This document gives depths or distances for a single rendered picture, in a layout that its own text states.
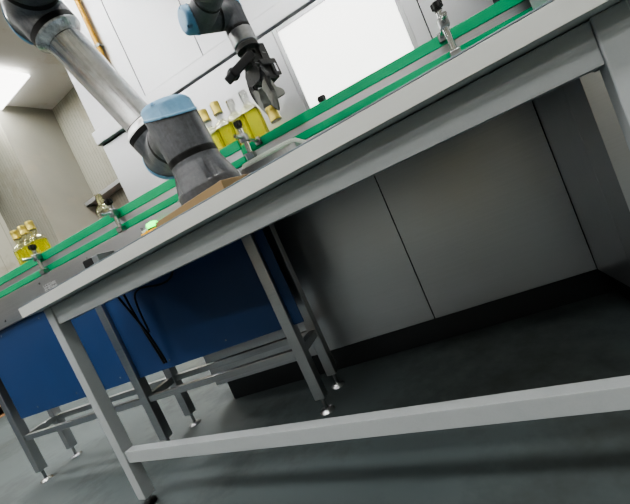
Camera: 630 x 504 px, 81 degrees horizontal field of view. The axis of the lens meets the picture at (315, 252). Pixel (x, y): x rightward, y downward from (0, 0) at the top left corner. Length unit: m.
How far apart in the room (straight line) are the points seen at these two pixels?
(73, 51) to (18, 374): 1.60
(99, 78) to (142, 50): 0.83
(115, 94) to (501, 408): 1.05
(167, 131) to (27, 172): 6.59
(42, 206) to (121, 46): 5.47
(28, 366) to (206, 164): 1.58
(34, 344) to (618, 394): 2.05
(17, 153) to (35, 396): 5.66
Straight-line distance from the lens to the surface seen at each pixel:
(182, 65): 1.77
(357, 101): 1.26
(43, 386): 2.20
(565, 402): 0.77
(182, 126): 0.88
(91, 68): 1.09
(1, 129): 7.73
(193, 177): 0.84
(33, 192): 7.33
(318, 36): 1.52
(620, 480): 0.92
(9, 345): 2.26
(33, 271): 1.98
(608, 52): 0.66
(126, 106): 1.05
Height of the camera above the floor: 0.62
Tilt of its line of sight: 4 degrees down
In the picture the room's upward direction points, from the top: 24 degrees counter-clockwise
